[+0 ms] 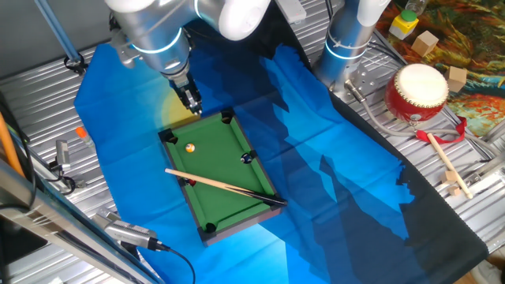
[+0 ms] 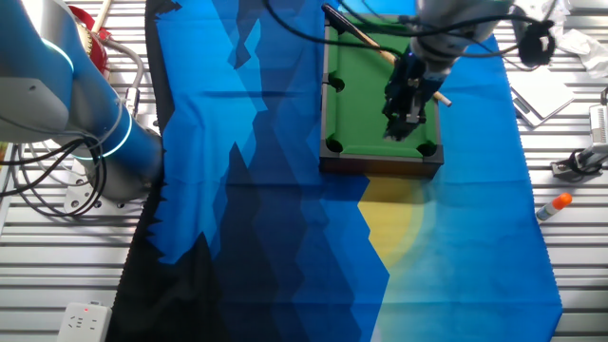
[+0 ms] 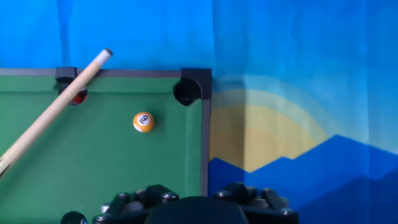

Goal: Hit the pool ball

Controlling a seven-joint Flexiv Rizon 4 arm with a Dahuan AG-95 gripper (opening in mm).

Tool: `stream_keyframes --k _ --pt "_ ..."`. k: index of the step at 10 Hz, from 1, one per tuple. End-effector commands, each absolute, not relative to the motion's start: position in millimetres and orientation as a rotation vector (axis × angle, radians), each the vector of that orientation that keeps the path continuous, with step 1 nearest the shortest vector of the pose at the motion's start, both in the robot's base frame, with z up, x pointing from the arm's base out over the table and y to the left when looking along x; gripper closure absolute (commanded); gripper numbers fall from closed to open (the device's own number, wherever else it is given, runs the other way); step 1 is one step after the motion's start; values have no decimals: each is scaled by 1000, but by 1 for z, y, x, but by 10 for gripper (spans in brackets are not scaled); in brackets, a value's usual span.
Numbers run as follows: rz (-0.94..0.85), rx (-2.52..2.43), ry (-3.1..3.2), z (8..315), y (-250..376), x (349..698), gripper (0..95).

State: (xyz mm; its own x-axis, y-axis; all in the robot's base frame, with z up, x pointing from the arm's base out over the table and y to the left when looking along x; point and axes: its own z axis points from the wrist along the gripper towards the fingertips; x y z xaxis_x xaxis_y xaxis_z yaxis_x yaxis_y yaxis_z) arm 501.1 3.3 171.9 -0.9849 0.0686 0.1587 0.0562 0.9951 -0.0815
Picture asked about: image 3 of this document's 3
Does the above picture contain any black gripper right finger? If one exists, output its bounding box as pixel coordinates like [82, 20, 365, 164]
[213, 182, 299, 224]

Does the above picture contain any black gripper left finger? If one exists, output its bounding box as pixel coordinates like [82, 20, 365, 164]
[92, 184, 180, 224]

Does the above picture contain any wooden pool cue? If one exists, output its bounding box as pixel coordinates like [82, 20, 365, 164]
[0, 48, 114, 179]

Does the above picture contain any mini green pool table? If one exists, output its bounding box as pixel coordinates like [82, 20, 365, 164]
[0, 67, 213, 224]

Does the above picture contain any yellow striped nine ball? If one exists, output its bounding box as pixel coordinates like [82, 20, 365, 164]
[132, 111, 155, 133]

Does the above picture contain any red solid pool ball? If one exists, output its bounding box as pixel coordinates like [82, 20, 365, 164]
[68, 87, 89, 106]

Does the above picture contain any blue mountain print cloth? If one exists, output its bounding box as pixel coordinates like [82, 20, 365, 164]
[0, 0, 398, 224]

